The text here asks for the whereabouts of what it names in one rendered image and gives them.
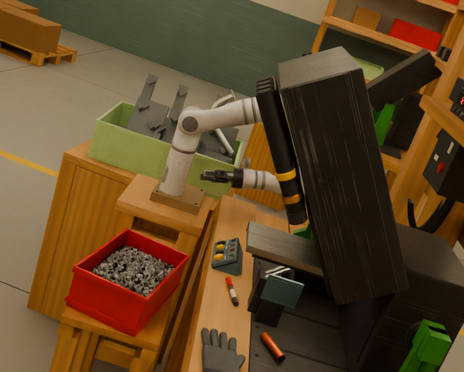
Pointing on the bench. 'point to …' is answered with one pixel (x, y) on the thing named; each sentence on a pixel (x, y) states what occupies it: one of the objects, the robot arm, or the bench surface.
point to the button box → (233, 266)
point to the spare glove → (219, 352)
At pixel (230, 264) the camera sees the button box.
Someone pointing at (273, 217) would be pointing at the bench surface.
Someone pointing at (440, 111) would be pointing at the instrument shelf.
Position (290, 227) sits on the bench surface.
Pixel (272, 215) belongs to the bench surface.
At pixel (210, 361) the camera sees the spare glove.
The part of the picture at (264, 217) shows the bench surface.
